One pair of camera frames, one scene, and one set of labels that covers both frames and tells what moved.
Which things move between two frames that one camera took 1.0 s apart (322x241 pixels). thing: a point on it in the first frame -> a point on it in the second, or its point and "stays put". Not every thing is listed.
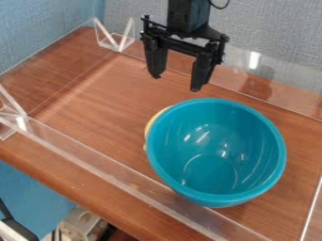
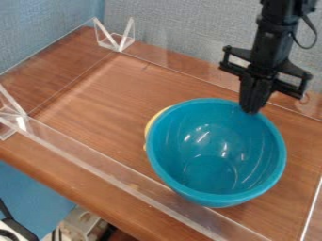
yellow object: [144, 136] stays put
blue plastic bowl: [217, 151] stays put
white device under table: [81, 226] stays put
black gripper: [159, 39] -> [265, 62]
